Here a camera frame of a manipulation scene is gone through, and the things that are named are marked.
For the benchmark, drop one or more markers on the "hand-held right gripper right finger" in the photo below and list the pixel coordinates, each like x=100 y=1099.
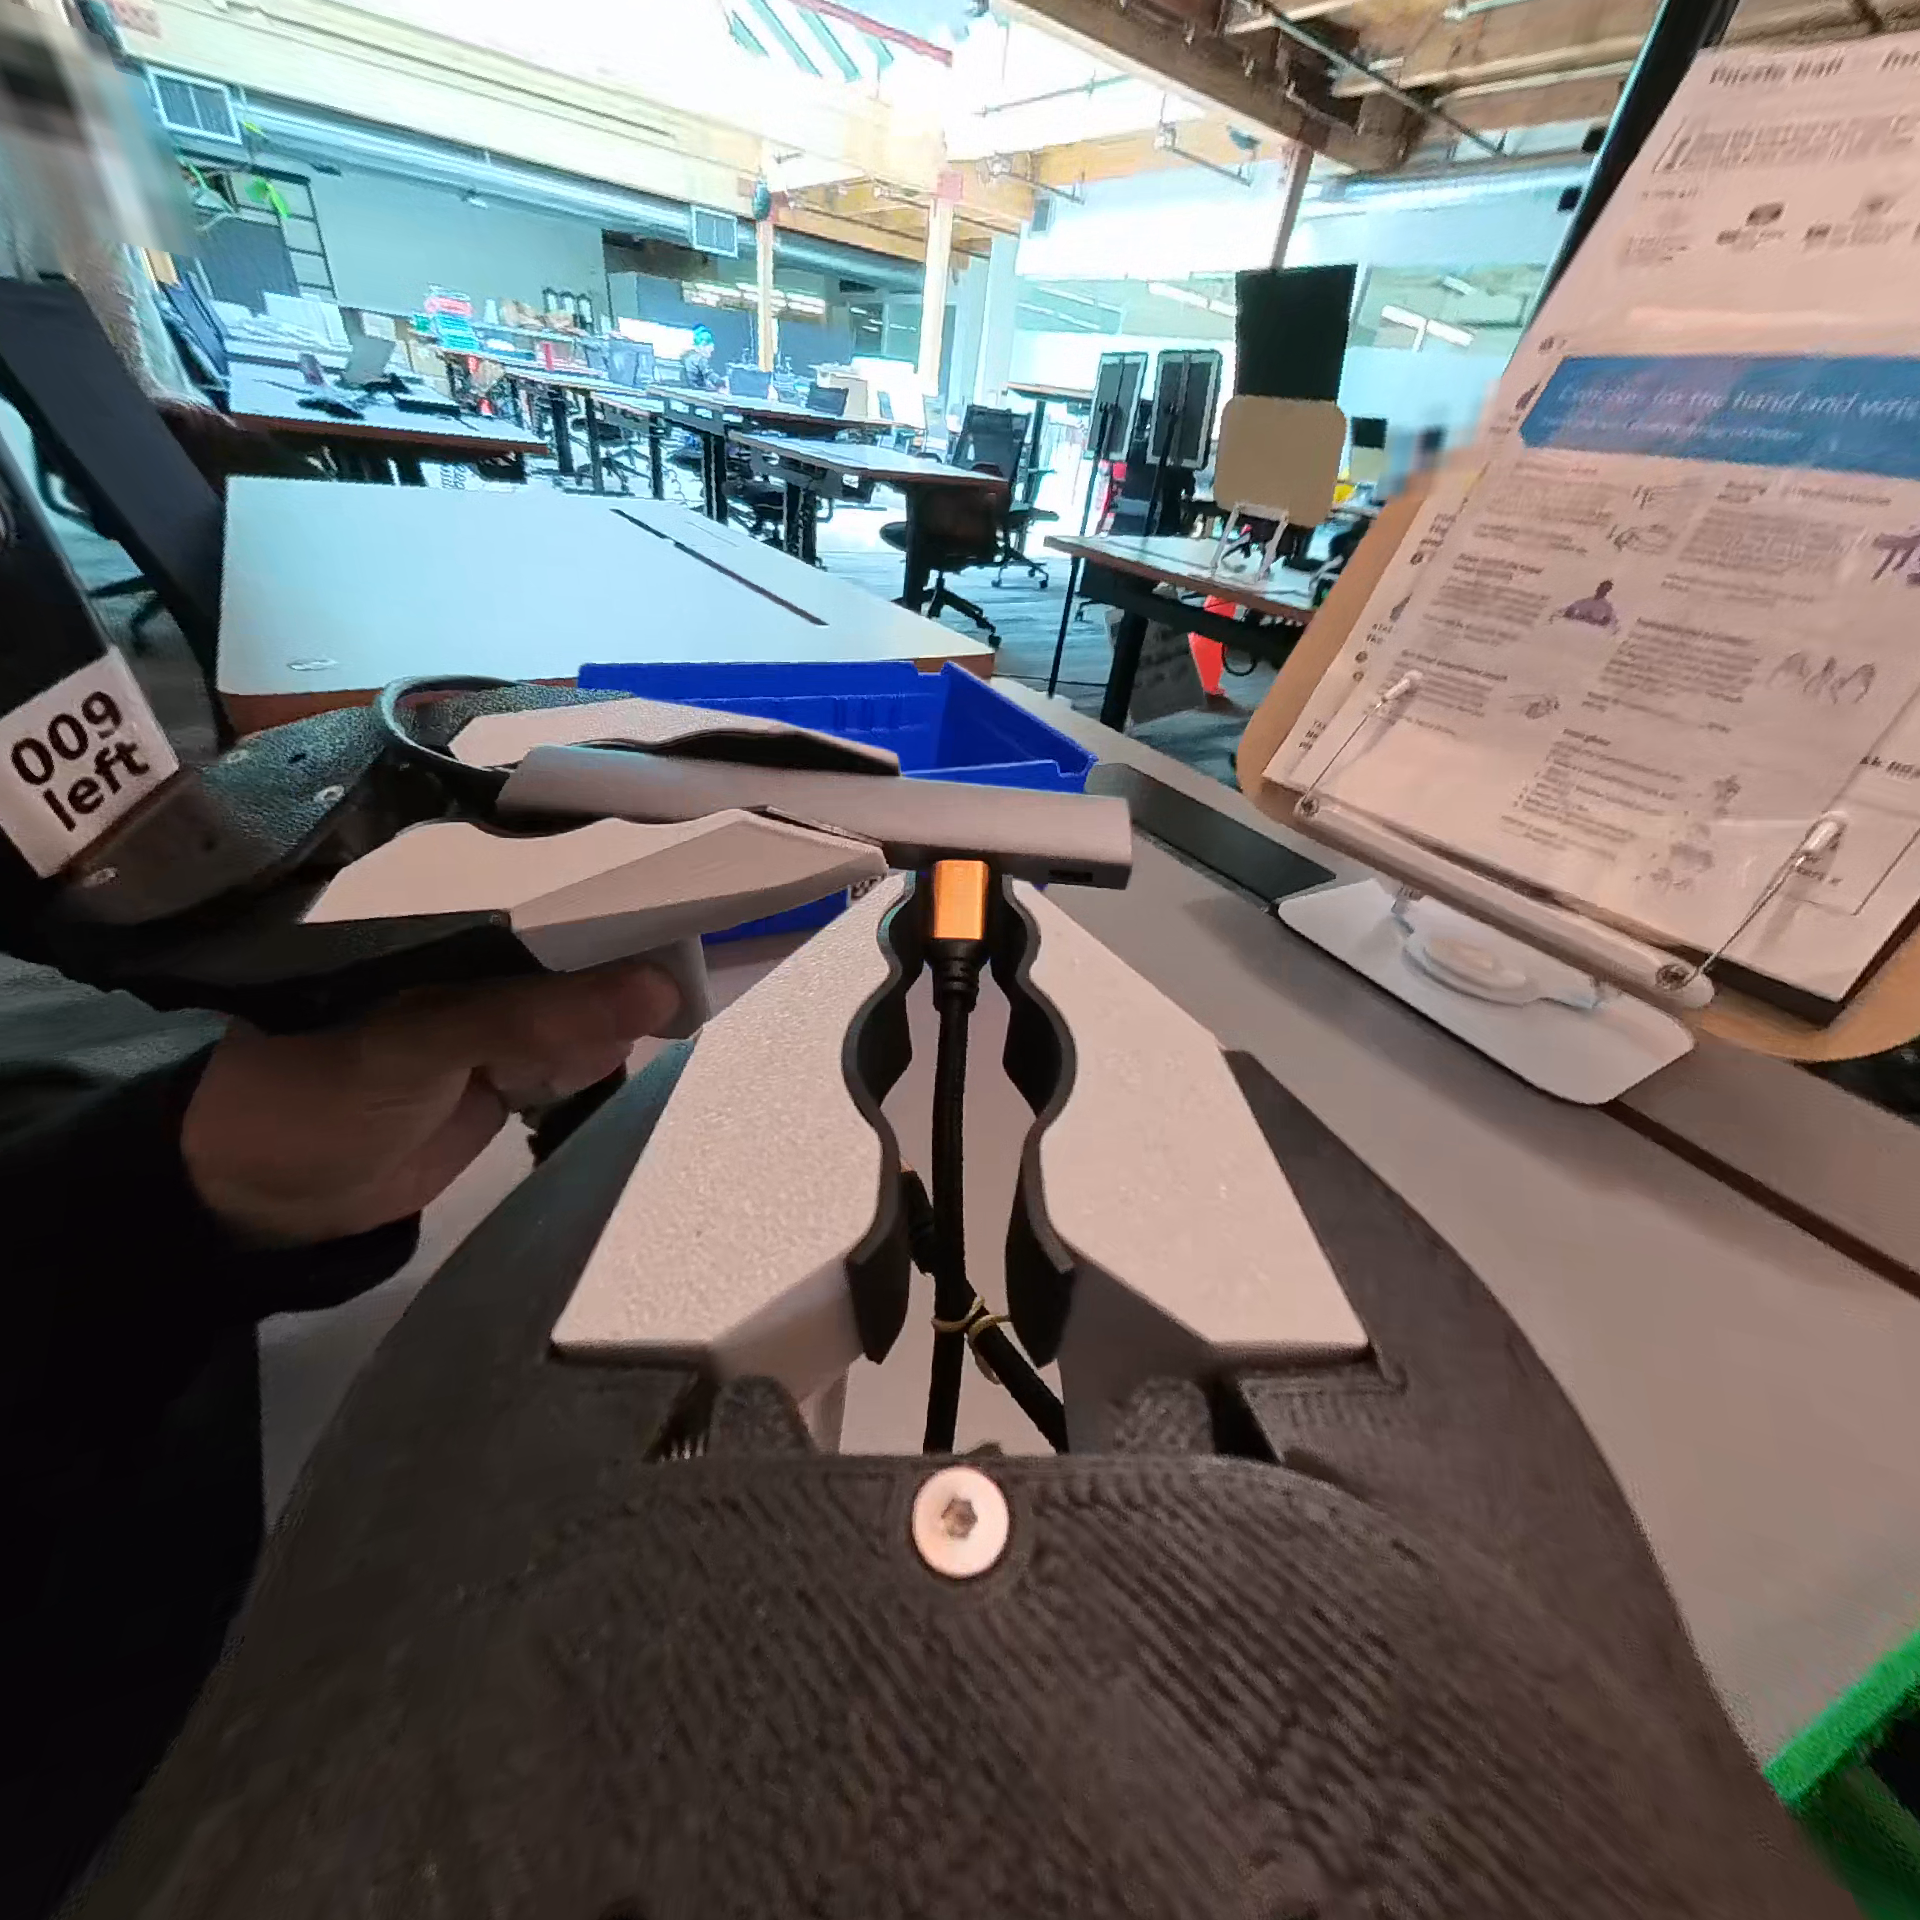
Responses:
x=1185 y=1200

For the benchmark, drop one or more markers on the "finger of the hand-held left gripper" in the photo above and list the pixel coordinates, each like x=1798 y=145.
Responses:
x=601 y=872
x=584 y=732

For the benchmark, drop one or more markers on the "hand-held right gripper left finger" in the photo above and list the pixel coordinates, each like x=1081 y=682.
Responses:
x=735 y=1184

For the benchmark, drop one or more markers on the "yellow twist tie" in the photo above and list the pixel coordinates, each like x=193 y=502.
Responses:
x=960 y=1322

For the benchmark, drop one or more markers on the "grey usb hub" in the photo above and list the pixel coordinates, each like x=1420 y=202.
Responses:
x=973 y=833

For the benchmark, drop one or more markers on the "person's left forearm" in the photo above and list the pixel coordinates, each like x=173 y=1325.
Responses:
x=120 y=1350

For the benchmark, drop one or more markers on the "person's left hand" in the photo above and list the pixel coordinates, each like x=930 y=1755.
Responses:
x=362 y=1112

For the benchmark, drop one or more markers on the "desk with wood edge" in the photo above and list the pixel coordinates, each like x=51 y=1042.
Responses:
x=451 y=584

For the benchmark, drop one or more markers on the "wooden document stand white base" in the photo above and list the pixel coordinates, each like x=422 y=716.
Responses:
x=1500 y=1034

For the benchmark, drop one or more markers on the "black rectangular pad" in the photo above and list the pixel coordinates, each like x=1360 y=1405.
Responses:
x=1199 y=833

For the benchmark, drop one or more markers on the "brown desk black legs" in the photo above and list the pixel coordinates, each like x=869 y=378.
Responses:
x=872 y=460
x=1170 y=566

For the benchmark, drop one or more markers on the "blue plastic bin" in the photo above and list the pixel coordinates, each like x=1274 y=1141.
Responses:
x=989 y=723

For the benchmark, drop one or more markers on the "black office chair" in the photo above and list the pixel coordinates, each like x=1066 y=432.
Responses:
x=982 y=450

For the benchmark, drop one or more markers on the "orange traffic cone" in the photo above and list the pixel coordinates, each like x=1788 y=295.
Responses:
x=1214 y=662

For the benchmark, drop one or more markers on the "black monitor on stand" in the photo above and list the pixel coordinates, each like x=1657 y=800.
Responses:
x=1186 y=407
x=1119 y=407

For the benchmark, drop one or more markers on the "laminated instruction sheet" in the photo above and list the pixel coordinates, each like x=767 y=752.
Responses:
x=1649 y=631

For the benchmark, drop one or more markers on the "tan board on stand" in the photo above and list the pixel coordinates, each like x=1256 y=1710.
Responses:
x=1279 y=460

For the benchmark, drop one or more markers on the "black square panel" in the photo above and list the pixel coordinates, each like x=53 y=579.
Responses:
x=1294 y=329

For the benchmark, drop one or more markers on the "green plastic bin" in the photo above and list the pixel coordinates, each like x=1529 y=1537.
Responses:
x=1852 y=1740

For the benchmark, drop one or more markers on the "black vertical pole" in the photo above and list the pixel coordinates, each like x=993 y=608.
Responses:
x=1657 y=107

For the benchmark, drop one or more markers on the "wall air vent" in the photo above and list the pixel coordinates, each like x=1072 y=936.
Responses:
x=196 y=107

